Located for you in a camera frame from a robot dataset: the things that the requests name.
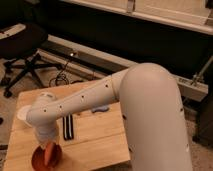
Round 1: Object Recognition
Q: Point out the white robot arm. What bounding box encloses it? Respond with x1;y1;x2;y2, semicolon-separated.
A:
26;63;193;171

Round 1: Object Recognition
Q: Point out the blue sponge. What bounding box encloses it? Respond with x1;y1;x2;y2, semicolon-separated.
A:
91;105;109;113

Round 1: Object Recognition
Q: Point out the wooden table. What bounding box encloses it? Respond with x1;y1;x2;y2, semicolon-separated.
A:
2;79;132;171

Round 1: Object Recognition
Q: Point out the red bowl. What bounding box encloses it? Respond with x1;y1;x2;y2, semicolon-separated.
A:
31;143;62;171

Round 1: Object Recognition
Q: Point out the black office chair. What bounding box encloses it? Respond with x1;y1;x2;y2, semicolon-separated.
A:
0;0;62;98

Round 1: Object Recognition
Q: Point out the black cable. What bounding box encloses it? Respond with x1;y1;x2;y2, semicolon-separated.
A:
48;50;84;88

